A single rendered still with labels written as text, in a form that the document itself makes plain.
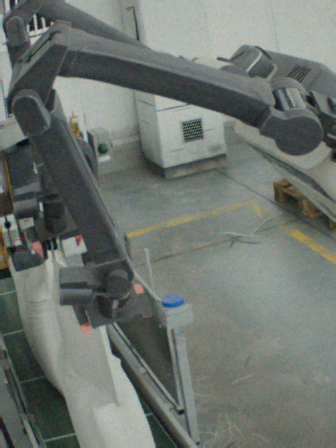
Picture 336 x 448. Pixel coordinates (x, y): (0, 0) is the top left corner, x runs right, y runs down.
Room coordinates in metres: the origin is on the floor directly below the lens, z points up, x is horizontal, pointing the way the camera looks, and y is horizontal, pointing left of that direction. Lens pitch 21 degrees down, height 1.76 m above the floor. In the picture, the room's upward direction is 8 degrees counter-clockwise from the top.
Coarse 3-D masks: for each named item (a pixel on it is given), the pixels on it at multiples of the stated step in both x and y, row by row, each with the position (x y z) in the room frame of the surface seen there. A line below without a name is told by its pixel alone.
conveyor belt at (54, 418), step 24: (0, 288) 3.04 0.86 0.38; (0, 312) 2.77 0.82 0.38; (24, 336) 2.52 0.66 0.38; (24, 360) 2.32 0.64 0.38; (24, 384) 2.13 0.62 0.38; (48, 384) 2.12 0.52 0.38; (48, 408) 1.95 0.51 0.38; (144, 408) 1.90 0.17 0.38; (48, 432) 1.80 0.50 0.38; (72, 432) 1.79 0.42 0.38
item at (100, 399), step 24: (72, 312) 1.67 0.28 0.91; (72, 336) 1.41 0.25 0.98; (96, 336) 1.31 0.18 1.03; (72, 360) 1.45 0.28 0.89; (96, 360) 1.34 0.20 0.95; (120, 360) 1.51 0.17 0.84; (72, 384) 1.45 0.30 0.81; (96, 384) 1.37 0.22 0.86; (120, 384) 1.40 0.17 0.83; (72, 408) 1.46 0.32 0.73; (96, 408) 1.33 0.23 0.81; (120, 408) 1.34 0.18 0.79; (96, 432) 1.32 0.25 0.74; (120, 432) 1.32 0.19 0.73; (144, 432) 1.34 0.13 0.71
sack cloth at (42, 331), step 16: (16, 240) 2.31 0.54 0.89; (16, 272) 2.19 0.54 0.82; (32, 272) 2.03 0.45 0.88; (48, 272) 1.98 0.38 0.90; (16, 288) 2.13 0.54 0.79; (32, 288) 2.01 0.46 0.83; (48, 288) 2.01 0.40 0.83; (32, 304) 2.02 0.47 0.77; (48, 304) 2.02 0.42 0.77; (32, 320) 2.04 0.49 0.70; (48, 320) 2.02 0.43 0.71; (32, 336) 2.05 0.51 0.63; (48, 336) 2.02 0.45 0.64; (48, 352) 2.02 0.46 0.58; (48, 368) 2.03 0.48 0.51
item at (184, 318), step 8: (160, 304) 1.78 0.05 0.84; (184, 304) 1.76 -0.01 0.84; (160, 312) 1.77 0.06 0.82; (168, 312) 1.74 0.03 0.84; (176, 312) 1.74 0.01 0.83; (184, 312) 1.75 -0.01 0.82; (160, 320) 1.79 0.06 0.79; (168, 320) 1.74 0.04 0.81; (176, 320) 1.74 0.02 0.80; (184, 320) 1.75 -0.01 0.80; (192, 320) 1.76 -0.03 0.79; (168, 328) 1.73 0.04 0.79
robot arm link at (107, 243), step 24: (24, 96) 0.89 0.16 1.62; (24, 120) 0.91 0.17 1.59; (48, 120) 0.92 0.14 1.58; (48, 144) 0.96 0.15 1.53; (72, 144) 0.98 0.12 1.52; (48, 168) 0.98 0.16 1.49; (72, 168) 0.98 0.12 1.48; (72, 192) 1.00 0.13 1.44; (96, 192) 1.02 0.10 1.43; (72, 216) 1.02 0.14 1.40; (96, 216) 1.03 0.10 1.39; (96, 240) 1.04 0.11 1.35; (120, 240) 1.06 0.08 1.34; (96, 264) 1.06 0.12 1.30; (120, 264) 1.06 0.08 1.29
